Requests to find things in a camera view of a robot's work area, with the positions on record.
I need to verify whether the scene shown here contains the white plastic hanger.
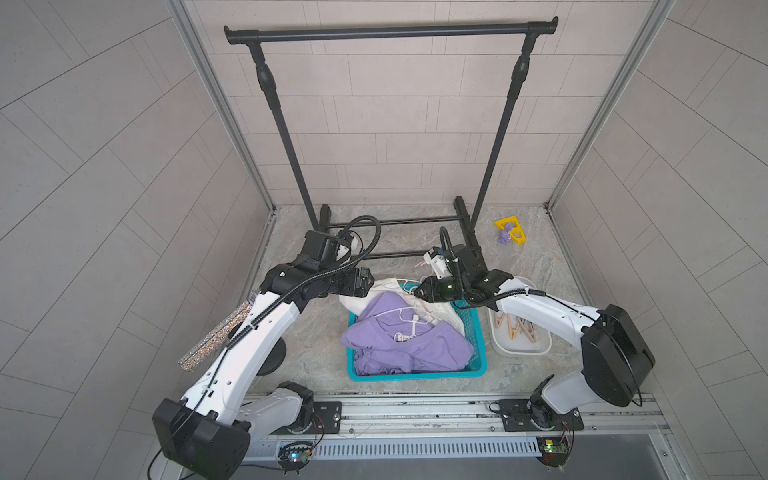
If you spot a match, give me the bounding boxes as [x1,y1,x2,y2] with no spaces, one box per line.
[357,305,440,343]

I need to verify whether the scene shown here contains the white plastic clothespin tray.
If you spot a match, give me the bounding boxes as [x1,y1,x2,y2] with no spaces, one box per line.
[488,301,553,357]

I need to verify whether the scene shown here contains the circuit board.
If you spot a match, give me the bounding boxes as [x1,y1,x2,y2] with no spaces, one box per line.
[537,437,571,468]
[277,441,315,472]

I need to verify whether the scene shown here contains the white garment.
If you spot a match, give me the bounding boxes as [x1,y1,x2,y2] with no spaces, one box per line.
[339,278,465,335]

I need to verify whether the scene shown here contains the right circuit board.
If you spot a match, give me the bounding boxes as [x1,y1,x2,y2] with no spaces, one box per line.
[537,437,571,468]

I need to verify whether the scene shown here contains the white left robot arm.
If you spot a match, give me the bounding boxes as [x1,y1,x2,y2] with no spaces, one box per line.
[152,225,378,479]

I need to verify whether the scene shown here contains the left circuit board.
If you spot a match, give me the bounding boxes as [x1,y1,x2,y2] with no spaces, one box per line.
[277,441,315,472]

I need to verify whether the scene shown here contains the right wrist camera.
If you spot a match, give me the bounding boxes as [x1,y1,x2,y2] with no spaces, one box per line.
[423,250,453,279]

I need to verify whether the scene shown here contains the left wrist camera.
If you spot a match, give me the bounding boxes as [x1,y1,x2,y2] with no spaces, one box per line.
[337,230,364,257]

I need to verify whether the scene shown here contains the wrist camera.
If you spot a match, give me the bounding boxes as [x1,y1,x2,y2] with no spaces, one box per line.
[337,230,364,257]
[423,250,453,279]

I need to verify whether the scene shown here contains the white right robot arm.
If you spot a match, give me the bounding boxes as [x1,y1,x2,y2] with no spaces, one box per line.
[413,245,655,431]

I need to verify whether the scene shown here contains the black round base stand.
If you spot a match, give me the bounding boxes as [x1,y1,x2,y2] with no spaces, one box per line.
[256,337,287,377]

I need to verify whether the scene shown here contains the black metal clothes rack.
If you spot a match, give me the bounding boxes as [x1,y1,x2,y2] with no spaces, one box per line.
[224,17,559,261]

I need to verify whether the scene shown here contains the yellow plastic triangle toy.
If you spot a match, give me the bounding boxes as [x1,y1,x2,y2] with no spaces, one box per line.
[494,216,527,245]

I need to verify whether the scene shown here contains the purple t-shirt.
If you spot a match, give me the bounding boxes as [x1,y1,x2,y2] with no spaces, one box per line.
[341,292,475,376]

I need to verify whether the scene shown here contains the teal plastic laundry basket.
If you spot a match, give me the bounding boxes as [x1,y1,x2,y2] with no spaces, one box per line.
[341,282,486,382]

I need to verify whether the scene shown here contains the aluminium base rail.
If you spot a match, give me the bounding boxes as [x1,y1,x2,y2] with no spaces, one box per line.
[239,395,670,470]

